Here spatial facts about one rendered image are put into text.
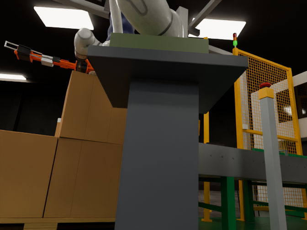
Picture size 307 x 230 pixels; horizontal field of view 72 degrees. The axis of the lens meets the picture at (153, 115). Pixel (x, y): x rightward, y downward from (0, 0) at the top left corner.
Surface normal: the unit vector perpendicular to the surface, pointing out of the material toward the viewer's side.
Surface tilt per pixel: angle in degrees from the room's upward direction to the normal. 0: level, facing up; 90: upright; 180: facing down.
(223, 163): 90
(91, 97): 90
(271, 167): 90
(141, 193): 90
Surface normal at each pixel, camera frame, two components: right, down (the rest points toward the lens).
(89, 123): 0.44, -0.23
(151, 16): 0.40, 0.73
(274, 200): -0.91, -0.18
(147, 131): 0.03, -0.29
